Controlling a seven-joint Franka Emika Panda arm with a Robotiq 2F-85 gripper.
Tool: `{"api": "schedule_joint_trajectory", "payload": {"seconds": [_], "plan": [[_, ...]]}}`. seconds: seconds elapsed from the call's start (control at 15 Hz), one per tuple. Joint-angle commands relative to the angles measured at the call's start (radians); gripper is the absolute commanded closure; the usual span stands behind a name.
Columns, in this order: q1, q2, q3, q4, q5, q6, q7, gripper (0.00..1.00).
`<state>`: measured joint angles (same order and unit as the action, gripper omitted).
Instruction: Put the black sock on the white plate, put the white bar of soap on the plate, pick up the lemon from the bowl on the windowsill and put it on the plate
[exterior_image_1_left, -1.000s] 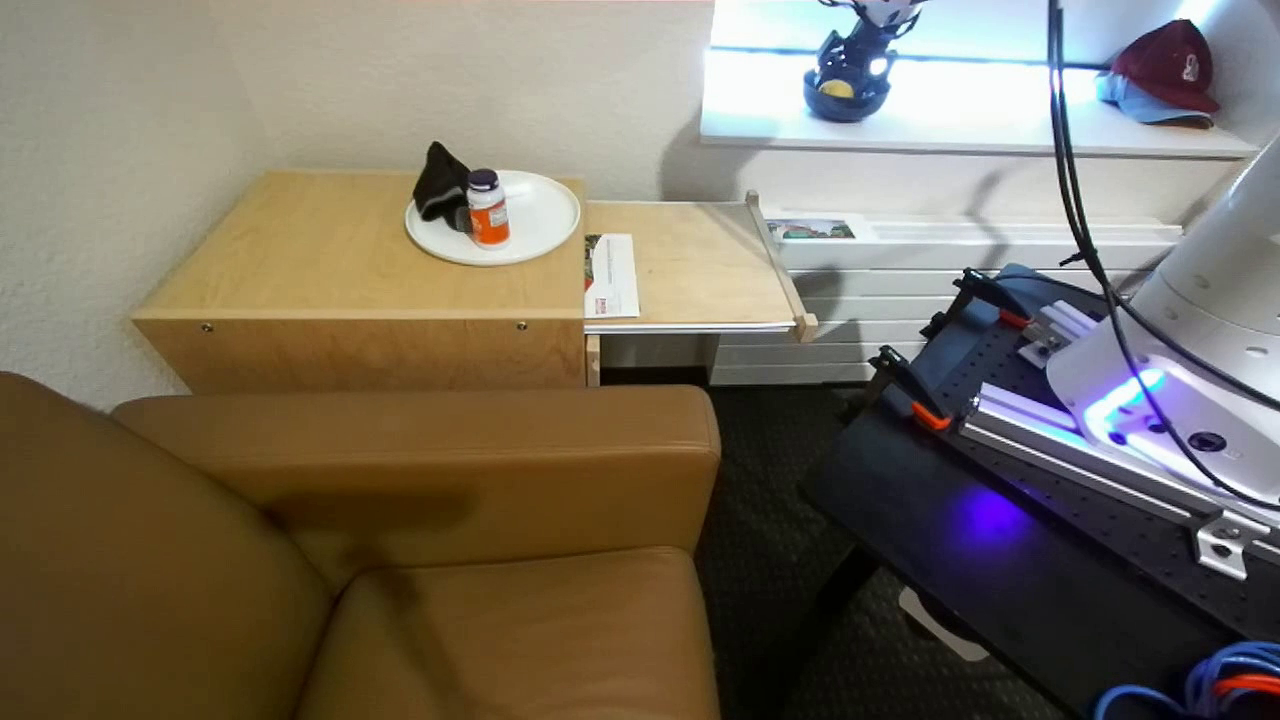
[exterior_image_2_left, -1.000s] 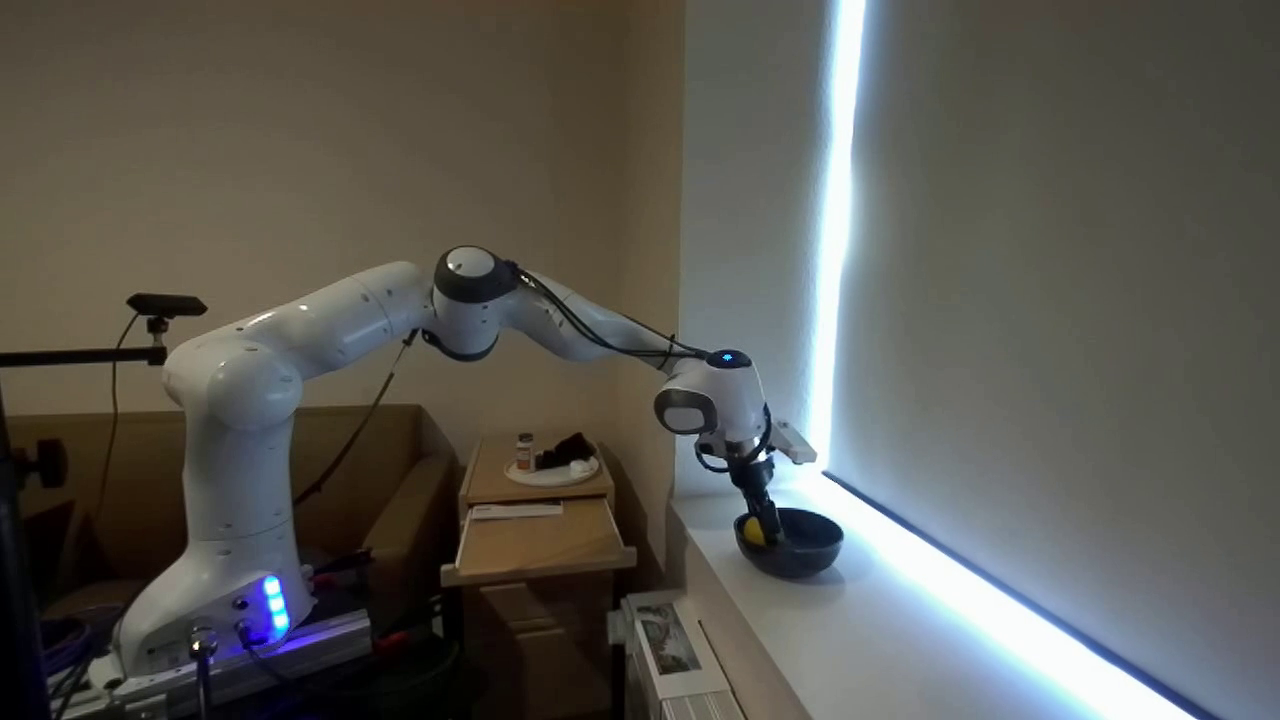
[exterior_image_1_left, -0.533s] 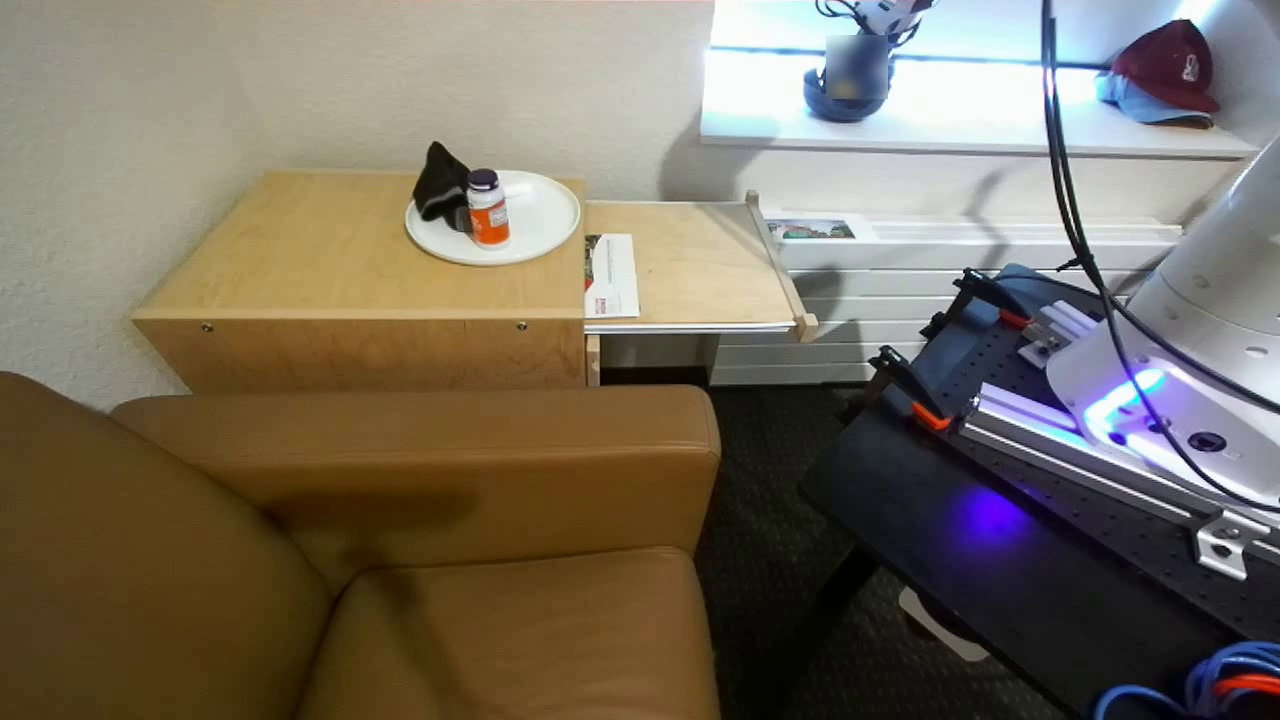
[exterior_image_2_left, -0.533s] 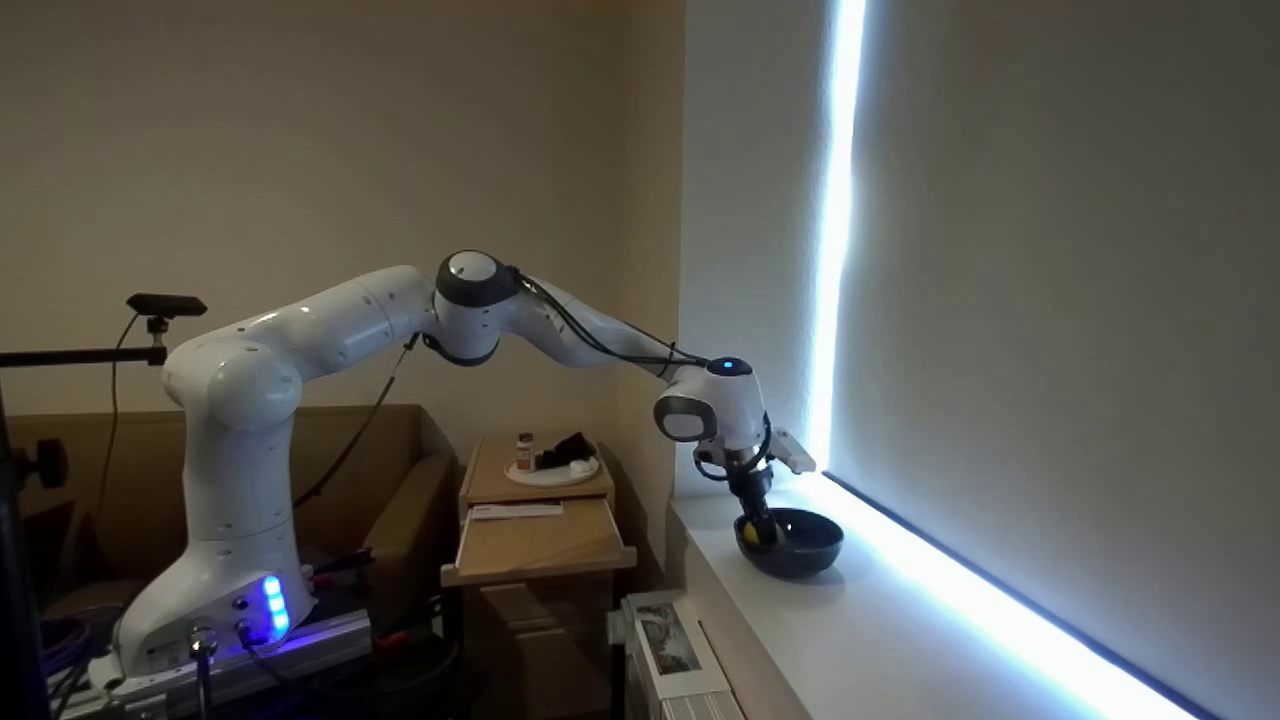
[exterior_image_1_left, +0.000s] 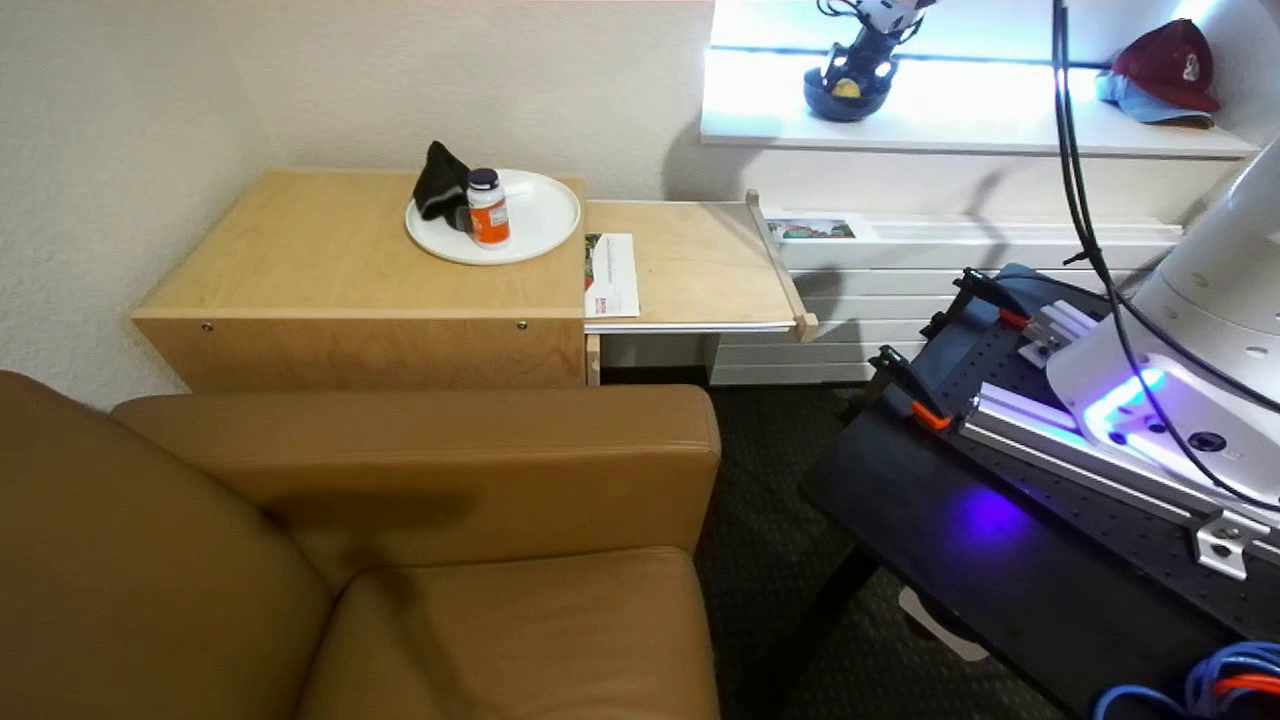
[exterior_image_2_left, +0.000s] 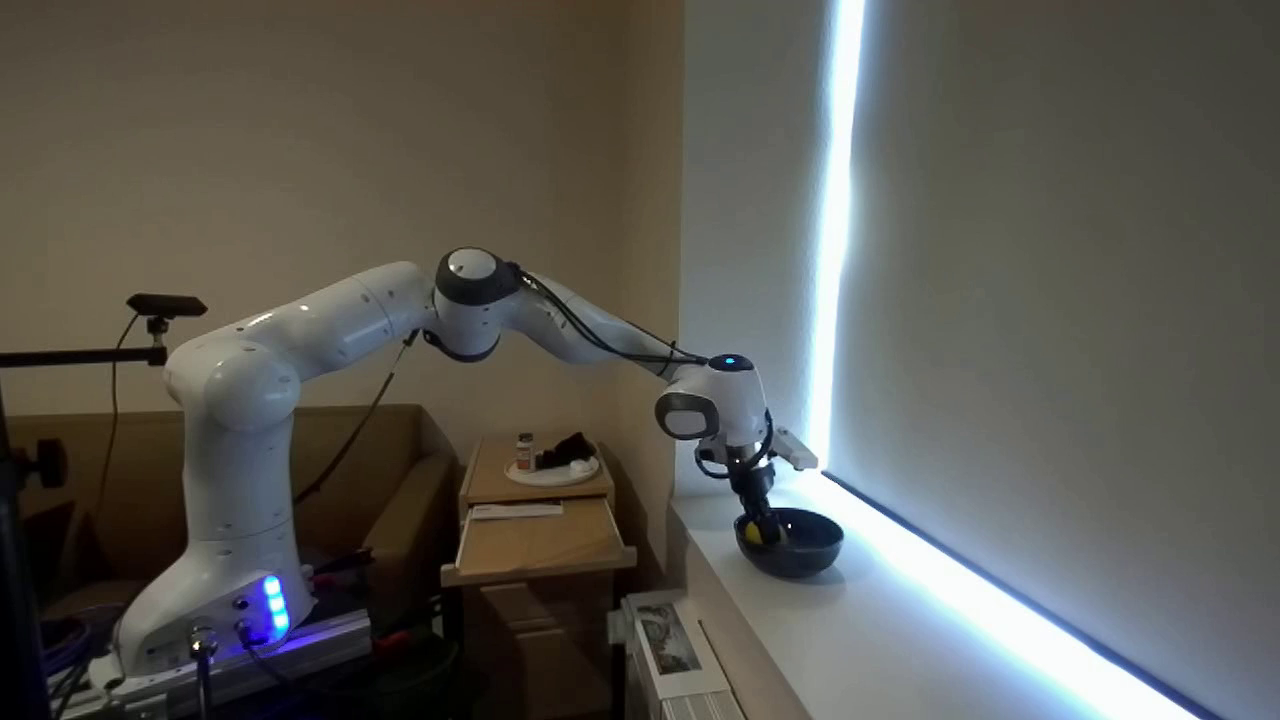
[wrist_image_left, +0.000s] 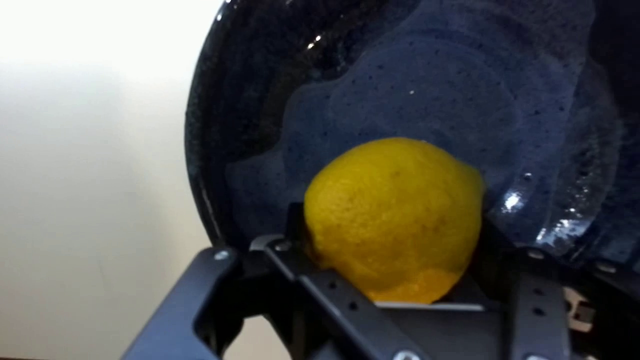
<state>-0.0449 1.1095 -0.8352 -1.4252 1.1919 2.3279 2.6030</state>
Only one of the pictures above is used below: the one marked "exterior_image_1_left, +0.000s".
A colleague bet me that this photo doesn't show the white paper pamphlet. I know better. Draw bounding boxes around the white paper pamphlet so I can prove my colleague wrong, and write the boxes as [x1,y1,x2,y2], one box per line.
[581,231,644,326]

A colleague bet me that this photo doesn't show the tan leather armchair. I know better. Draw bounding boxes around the tan leather armchair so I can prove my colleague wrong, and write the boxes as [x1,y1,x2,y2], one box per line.
[0,367,725,720]

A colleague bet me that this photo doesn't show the blue cable coil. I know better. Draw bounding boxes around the blue cable coil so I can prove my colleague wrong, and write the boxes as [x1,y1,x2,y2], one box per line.
[1092,638,1280,720]

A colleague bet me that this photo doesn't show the red baseball cap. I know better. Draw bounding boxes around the red baseball cap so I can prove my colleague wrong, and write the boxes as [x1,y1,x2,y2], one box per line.
[1101,18,1225,133]

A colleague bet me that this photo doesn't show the black robot mount table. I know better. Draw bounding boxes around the black robot mount table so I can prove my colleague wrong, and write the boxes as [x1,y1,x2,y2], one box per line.
[798,385,1280,720]

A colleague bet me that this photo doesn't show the white radiator heater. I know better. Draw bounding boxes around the white radiator heater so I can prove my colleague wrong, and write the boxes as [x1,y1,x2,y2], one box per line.
[596,211,1193,391]

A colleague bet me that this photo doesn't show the pull-out wooden shelf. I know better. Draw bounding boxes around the pull-out wooden shelf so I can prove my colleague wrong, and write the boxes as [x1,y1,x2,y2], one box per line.
[581,193,823,350]

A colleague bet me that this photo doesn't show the white round plate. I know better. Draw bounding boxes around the white round plate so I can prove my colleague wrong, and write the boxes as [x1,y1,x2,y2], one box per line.
[402,168,589,269]

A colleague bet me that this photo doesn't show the white window sill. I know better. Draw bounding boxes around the white window sill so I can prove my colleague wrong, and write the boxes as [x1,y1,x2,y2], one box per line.
[696,50,1258,165]

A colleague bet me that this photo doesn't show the orange black clamp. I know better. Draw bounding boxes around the orange black clamp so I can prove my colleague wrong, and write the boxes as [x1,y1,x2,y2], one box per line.
[949,269,1057,336]
[868,346,959,439]

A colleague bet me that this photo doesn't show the aluminium profile rail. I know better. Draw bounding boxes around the aluminium profile rail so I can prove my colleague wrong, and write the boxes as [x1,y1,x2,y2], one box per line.
[955,380,1280,573]

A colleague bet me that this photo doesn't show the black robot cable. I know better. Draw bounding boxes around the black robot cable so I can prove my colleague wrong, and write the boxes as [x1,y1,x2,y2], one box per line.
[1047,0,1280,517]

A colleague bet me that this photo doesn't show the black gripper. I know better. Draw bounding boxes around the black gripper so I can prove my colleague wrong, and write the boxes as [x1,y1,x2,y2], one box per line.
[814,7,926,115]

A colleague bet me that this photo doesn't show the white scrap on floor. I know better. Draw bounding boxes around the white scrap on floor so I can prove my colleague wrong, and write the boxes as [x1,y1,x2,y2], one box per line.
[898,585,993,668]

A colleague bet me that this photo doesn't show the orange cable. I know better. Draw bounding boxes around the orange cable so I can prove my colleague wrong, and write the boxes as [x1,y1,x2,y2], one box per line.
[1204,673,1280,708]

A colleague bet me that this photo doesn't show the white profile pieces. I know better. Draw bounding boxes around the white profile pieces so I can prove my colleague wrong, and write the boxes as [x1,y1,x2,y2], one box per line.
[1018,295,1103,375]

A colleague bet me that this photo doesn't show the black sock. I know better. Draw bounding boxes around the black sock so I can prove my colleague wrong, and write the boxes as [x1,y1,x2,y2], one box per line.
[409,138,478,231]

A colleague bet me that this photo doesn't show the orange pill bottle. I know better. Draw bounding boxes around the orange pill bottle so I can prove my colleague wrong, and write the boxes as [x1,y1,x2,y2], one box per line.
[464,165,516,249]

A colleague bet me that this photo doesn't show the metal corner bracket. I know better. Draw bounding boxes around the metal corner bracket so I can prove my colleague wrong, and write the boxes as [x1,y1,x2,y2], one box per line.
[1193,517,1258,585]

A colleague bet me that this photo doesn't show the light wooden side cabinet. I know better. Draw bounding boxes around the light wooden side cabinet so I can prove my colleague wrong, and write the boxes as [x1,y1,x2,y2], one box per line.
[129,168,601,395]

